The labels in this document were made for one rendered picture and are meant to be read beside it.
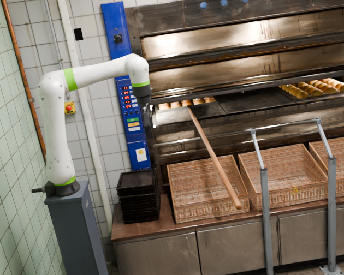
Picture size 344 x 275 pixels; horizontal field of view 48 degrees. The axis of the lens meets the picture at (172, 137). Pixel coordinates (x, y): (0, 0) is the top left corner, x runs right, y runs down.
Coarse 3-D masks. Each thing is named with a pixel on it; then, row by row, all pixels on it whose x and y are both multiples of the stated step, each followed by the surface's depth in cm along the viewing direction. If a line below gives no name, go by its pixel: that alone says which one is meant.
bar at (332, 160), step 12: (312, 120) 275; (228, 132) 274; (240, 132) 273; (252, 132) 273; (156, 144) 272; (168, 144) 272; (324, 144) 269; (264, 168) 262; (264, 180) 262; (264, 192) 265; (264, 204) 268; (264, 216) 271; (264, 228) 277; (336, 264) 300
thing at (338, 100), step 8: (296, 104) 312; (304, 104) 310; (312, 104) 311; (320, 104) 311; (328, 104) 312; (240, 112) 312; (248, 112) 309; (256, 112) 309; (264, 112) 310; (272, 112) 310; (192, 120) 310; (200, 120) 308; (208, 120) 308; (216, 120) 308; (224, 120) 309; (160, 128) 307; (168, 128) 307; (176, 128) 308
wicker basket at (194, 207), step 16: (208, 160) 316; (224, 160) 316; (176, 176) 315; (192, 176) 316; (208, 176) 316; (240, 176) 293; (176, 192) 317; (192, 192) 317; (208, 192) 317; (224, 192) 312; (240, 192) 301; (176, 208) 276; (192, 208) 277; (208, 208) 278; (224, 208) 279
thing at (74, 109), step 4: (64, 100) 290; (68, 100) 288; (72, 100) 287; (64, 104) 287; (68, 104) 287; (76, 104) 293; (64, 108) 288; (72, 108) 288; (76, 108) 291; (64, 112) 289; (68, 112) 289; (72, 112) 289; (76, 112) 290
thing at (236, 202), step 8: (192, 112) 320; (200, 128) 280; (208, 144) 249; (216, 160) 223; (216, 168) 217; (224, 176) 203; (224, 184) 197; (232, 192) 186; (232, 200) 181; (240, 208) 175
